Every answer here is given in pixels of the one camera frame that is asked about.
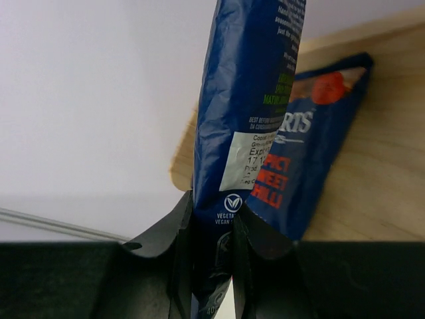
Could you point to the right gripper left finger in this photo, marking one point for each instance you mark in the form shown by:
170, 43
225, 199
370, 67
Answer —
147, 277

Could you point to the wooden two-tier shelf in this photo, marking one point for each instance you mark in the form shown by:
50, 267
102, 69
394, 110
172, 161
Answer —
375, 187

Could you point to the Burts green blue bag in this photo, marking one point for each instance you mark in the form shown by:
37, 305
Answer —
247, 79

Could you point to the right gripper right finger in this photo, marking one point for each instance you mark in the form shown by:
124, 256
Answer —
275, 277

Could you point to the Burts chilli bag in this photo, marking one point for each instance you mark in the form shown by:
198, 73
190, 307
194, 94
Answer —
322, 107

